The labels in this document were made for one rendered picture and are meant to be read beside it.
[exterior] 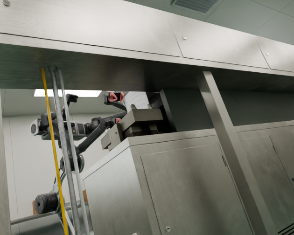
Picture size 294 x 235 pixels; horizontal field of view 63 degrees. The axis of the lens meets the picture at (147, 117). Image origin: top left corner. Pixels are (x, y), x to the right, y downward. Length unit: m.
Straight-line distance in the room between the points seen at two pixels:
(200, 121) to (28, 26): 0.89
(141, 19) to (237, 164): 0.74
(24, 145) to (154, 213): 4.23
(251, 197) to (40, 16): 1.02
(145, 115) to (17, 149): 4.07
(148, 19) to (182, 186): 0.74
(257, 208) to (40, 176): 4.22
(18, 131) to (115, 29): 4.30
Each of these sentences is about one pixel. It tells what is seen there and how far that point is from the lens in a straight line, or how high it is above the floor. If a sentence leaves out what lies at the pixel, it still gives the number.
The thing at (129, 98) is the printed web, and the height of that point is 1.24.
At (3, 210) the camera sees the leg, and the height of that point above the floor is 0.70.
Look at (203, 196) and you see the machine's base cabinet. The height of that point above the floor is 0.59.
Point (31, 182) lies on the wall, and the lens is 4.86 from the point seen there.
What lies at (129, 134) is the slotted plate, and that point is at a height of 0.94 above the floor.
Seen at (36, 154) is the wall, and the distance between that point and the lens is 5.00.
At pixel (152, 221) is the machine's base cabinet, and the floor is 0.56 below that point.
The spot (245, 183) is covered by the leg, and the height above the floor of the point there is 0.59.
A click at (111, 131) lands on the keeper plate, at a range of 1.22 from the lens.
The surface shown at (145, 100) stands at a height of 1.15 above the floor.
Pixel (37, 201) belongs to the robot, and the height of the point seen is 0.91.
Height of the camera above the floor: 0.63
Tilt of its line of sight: 19 degrees up
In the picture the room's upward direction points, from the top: 16 degrees counter-clockwise
